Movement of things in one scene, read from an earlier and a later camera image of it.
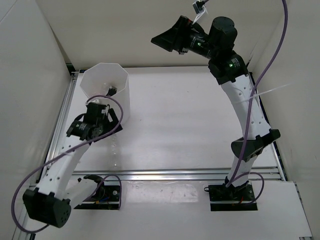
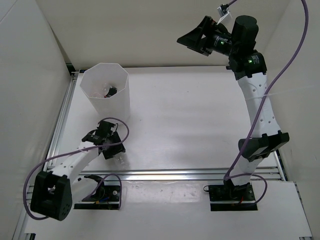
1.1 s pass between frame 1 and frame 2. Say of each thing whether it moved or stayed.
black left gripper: moved
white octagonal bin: stayed
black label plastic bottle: stayed
